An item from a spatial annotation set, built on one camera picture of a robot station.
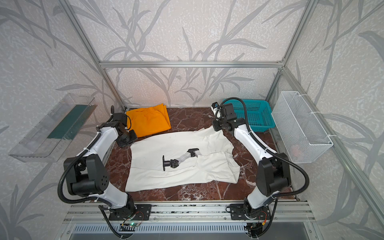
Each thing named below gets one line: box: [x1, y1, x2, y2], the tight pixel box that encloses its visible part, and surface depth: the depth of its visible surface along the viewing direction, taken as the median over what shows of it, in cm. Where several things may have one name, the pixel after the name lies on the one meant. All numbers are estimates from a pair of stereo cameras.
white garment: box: [125, 127, 241, 192], surface depth 91 cm
